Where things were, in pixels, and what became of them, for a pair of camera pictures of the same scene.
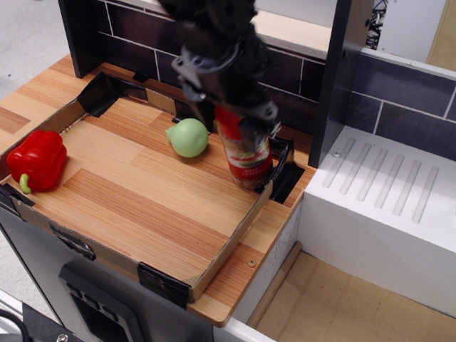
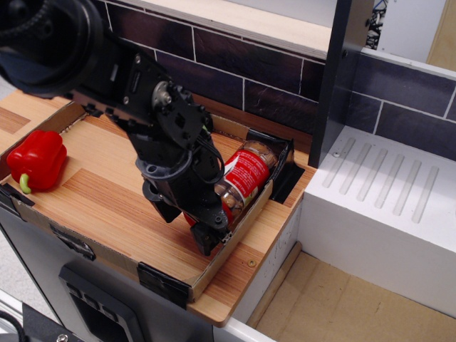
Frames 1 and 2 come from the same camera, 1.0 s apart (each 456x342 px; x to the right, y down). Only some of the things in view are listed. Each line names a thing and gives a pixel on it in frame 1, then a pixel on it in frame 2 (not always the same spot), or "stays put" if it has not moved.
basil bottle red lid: x=229 y=122 → x=246 y=172
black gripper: x=230 y=73 → x=186 y=182
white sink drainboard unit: x=385 y=211 stays put
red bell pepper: x=36 y=159 stays put
